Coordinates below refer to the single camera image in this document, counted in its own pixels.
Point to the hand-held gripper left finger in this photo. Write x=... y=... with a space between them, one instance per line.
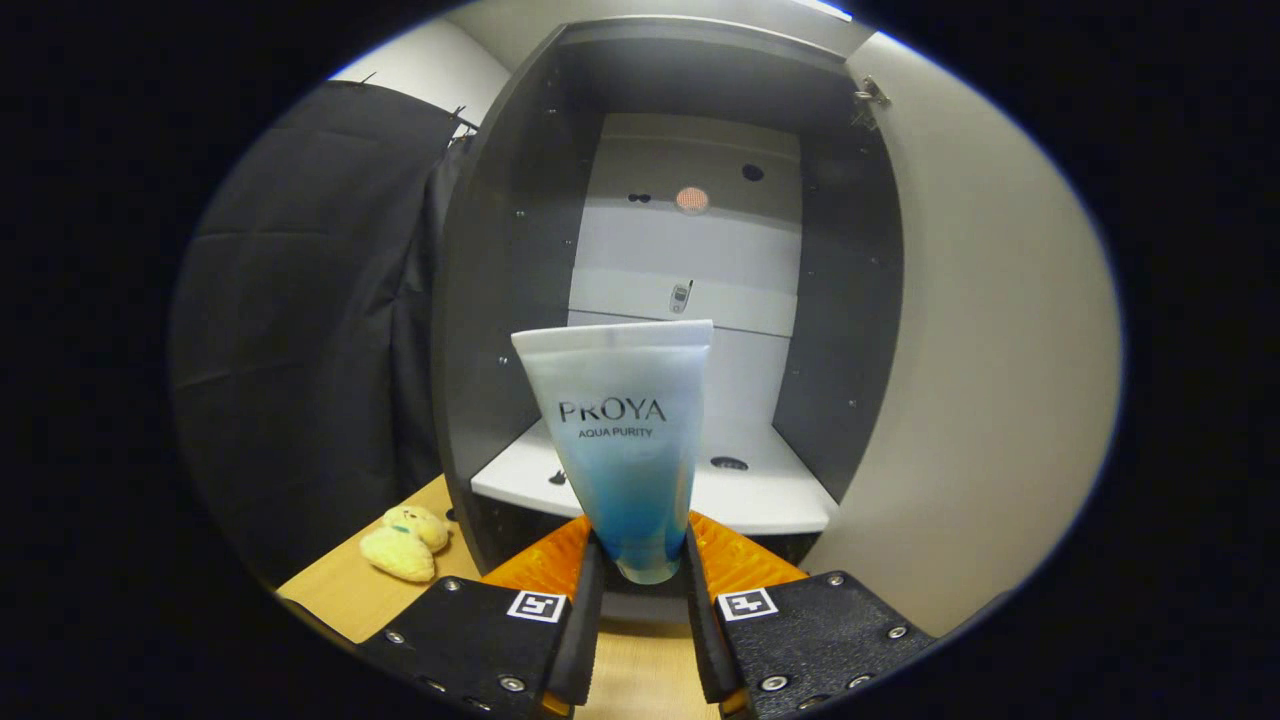
x=480 y=640

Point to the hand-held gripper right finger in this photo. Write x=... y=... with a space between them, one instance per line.
x=820 y=635

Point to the white blue cosmetic tube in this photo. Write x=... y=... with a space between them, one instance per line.
x=625 y=470

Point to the yellow plush toy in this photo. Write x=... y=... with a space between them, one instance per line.
x=405 y=545

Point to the white cabinet shelf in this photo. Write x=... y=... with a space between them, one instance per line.
x=760 y=500

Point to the dark grey cabinet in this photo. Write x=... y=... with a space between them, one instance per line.
x=500 y=300

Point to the black backdrop cloth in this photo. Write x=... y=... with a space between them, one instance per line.
x=300 y=300

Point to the metal door hinge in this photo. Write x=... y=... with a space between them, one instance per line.
x=870 y=98

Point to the large ceiling light panel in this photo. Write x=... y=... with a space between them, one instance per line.
x=822 y=8

